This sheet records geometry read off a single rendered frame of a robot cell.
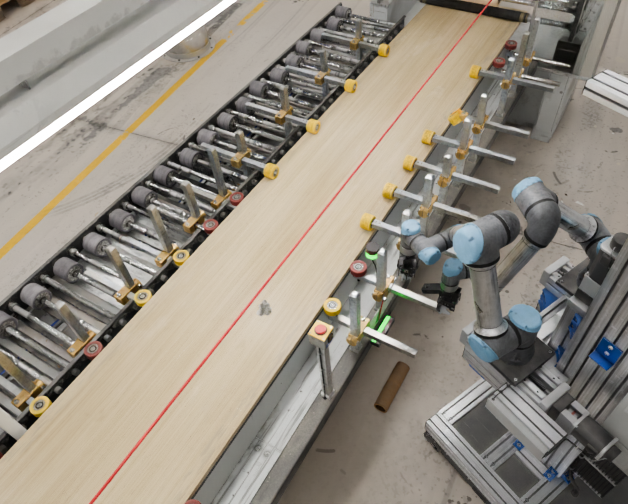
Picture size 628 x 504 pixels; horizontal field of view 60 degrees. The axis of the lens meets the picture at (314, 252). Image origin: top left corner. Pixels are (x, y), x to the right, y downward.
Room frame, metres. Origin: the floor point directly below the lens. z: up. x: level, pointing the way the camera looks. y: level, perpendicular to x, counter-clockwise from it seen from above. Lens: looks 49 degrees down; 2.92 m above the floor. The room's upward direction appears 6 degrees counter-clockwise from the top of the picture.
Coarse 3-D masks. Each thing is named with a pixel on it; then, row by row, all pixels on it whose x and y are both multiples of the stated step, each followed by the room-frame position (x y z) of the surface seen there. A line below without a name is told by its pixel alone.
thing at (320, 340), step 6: (318, 324) 1.10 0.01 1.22; (324, 324) 1.10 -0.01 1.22; (312, 330) 1.08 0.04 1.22; (330, 330) 1.07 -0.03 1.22; (312, 336) 1.06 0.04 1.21; (318, 336) 1.05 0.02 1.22; (324, 336) 1.05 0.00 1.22; (312, 342) 1.06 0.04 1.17; (318, 342) 1.04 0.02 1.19; (324, 342) 1.03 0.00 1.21; (330, 342) 1.06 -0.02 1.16; (324, 348) 1.03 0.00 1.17
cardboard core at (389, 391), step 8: (400, 368) 1.48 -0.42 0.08; (408, 368) 1.49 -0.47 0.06; (392, 376) 1.44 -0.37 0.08; (400, 376) 1.43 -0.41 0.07; (392, 384) 1.39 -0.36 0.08; (400, 384) 1.40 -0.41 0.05; (384, 392) 1.35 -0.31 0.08; (392, 392) 1.34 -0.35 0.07; (376, 400) 1.31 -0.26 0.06; (384, 400) 1.30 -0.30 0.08; (392, 400) 1.31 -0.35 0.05; (376, 408) 1.29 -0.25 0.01; (384, 408) 1.26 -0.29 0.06
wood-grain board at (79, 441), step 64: (384, 64) 3.34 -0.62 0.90; (448, 64) 3.25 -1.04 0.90; (320, 128) 2.70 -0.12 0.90; (384, 128) 2.64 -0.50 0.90; (256, 192) 2.20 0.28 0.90; (320, 192) 2.14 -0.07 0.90; (192, 256) 1.78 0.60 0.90; (256, 256) 1.74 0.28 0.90; (320, 256) 1.69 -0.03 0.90; (192, 320) 1.40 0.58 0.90; (256, 320) 1.36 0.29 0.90; (128, 384) 1.11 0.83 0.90; (192, 384) 1.08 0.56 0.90; (256, 384) 1.05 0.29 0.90; (64, 448) 0.87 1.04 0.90; (128, 448) 0.84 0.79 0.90; (192, 448) 0.81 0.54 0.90
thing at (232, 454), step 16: (480, 96) 3.20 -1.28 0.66; (448, 128) 2.69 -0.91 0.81; (432, 160) 2.50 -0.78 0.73; (416, 176) 2.30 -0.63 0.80; (416, 192) 2.32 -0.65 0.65; (400, 208) 2.14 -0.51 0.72; (384, 240) 1.98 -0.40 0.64; (352, 288) 1.67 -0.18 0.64; (320, 320) 1.42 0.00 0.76; (304, 336) 1.31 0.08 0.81; (304, 352) 1.29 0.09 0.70; (288, 368) 1.19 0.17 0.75; (272, 384) 1.10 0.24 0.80; (288, 384) 1.17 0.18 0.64; (272, 400) 1.07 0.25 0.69; (256, 416) 0.99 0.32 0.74; (240, 432) 0.90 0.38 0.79; (256, 432) 0.96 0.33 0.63; (240, 448) 0.88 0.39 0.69; (224, 464) 0.80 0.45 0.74; (208, 480) 0.73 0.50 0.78; (224, 480) 0.77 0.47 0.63; (208, 496) 0.70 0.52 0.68
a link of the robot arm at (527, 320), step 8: (520, 304) 1.06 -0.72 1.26; (512, 312) 1.03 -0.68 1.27; (520, 312) 1.03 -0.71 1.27; (528, 312) 1.03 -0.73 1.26; (536, 312) 1.02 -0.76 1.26; (512, 320) 1.00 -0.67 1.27; (520, 320) 0.99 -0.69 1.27; (528, 320) 0.99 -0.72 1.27; (536, 320) 0.99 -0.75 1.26; (512, 328) 0.97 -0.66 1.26; (520, 328) 0.97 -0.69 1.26; (528, 328) 0.96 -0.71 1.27; (536, 328) 0.96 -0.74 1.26; (520, 336) 0.95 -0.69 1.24; (528, 336) 0.95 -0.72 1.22; (536, 336) 0.98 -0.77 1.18; (520, 344) 0.94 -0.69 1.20; (528, 344) 0.96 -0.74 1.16
